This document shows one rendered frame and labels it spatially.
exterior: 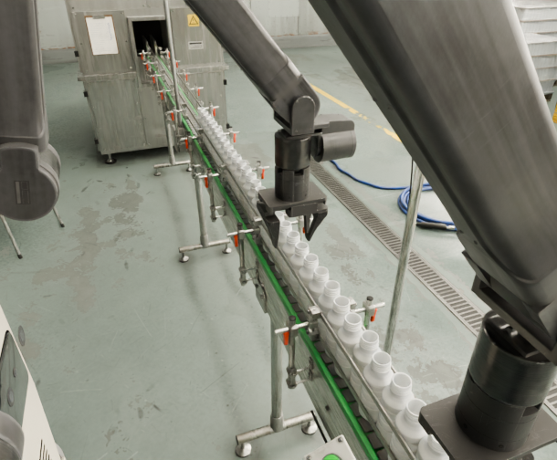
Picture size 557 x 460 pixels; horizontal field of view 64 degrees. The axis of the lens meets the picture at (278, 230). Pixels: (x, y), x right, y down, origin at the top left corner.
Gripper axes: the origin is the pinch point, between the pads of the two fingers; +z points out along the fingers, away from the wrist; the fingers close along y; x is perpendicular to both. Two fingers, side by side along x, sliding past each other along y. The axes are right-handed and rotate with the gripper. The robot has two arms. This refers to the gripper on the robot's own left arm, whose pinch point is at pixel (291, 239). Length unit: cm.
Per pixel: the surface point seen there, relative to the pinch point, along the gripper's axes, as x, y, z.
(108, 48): -387, 24, 32
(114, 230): -256, 45, 142
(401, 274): -46, -62, 59
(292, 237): -33.7, -13.9, 23.8
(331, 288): -12.8, -15.6, 26.1
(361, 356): 7.4, -12.9, 27.4
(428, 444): 29.2, -13.3, 25.7
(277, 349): -47, -14, 82
